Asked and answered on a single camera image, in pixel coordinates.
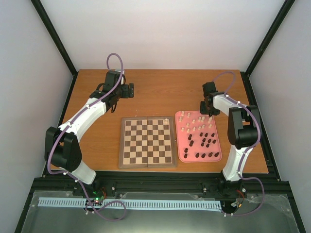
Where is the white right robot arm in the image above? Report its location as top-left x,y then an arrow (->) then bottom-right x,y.
121,82 -> 261,182

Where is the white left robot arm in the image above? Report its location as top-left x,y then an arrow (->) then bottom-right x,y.
45,70 -> 134,196

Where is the pink plastic tray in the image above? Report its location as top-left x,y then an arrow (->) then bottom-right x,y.
174,111 -> 222,163

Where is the wooden chessboard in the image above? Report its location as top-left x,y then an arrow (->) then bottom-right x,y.
119,116 -> 177,169

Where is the black aluminium frame rail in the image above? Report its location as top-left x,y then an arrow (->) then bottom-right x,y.
31,169 -> 291,195

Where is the right black frame post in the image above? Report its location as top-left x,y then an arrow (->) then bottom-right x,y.
244,0 -> 296,76

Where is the black frame post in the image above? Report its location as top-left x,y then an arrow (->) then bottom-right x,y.
30,0 -> 80,77
244,0 -> 296,76

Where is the left black frame post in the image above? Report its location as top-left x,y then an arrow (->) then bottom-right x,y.
30,0 -> 80,77

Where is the light blue cable duct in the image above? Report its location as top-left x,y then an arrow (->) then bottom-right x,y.
38,197 -> 221,212

